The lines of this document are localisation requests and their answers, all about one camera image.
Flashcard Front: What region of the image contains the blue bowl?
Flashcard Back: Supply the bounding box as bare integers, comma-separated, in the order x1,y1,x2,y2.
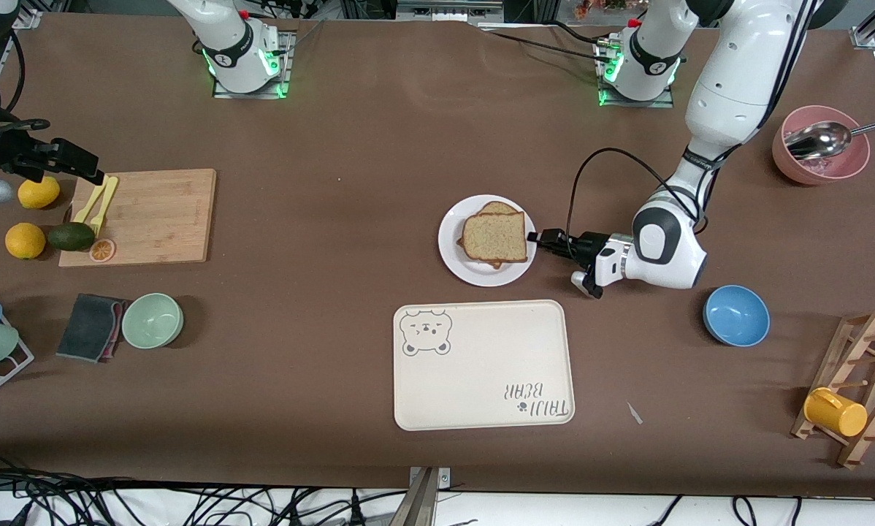
703,285,771,348

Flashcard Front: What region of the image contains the black cable bundle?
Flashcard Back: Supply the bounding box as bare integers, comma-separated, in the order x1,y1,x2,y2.
0,468,409,526

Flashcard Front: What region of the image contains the yellow plastic fork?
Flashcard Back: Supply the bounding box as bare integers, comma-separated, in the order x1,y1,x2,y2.
91,176,119,238

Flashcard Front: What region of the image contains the dark green avocado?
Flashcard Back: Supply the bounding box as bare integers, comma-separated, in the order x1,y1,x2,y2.
47,223,96,253

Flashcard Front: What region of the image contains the cream bear print tray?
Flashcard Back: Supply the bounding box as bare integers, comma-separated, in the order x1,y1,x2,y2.
393,300,576,432

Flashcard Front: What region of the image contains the wooden mug rack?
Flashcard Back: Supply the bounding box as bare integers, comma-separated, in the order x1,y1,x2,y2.
791,309,875,470

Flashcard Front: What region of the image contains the metal table edge bracket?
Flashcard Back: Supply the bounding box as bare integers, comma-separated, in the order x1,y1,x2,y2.
407,466,453,526

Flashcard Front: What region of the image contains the pink bowl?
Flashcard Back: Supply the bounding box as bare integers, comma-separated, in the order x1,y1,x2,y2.
772,105,871,186

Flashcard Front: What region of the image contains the yellow lemon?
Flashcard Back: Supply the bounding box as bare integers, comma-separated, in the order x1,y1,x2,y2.
18,177,61,210
5,222,47,260

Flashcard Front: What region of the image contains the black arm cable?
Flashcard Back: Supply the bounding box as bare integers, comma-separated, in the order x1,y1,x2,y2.
567,148,710,245
0,29,51,147

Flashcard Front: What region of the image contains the grey folded cloth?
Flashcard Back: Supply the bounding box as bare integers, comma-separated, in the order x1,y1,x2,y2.
56,294,128,364

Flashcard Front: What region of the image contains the bread slice under egg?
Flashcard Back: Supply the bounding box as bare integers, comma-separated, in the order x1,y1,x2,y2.
456,201,527,270

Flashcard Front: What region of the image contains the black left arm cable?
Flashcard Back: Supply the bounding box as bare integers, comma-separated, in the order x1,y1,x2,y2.
567,148,710,245

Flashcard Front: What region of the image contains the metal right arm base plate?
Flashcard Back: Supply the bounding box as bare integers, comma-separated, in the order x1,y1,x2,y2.
213,29,292,99

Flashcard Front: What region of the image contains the yellow mug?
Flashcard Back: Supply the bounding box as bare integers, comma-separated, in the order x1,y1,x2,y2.
803,387,868,438

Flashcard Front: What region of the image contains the whole bread slice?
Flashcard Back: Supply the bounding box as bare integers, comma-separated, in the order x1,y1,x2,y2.
462,212,528,264

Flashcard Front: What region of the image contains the black table cable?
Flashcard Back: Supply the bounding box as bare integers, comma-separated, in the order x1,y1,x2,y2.
478,26,614,61

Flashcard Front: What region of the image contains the pale green bowl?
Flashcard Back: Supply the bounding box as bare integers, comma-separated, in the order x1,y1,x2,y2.
121,293,185,350

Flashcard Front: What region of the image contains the wooden cutting board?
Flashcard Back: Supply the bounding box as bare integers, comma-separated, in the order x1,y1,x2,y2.
58,169,218,268

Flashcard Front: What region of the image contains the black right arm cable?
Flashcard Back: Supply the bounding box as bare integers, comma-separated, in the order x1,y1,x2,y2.
0,29,51,147

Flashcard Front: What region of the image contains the white round plate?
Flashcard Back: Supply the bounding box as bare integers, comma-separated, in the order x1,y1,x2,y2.
438,194,538,287

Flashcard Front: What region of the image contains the metal ladle spoon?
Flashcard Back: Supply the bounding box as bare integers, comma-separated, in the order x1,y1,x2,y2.
784,117,875,160

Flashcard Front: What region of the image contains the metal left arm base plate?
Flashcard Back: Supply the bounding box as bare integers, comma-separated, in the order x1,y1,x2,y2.
597,40,676,109

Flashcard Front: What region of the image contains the white wire cup rack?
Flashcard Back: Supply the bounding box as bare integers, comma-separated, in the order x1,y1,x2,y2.
0,287,35,404

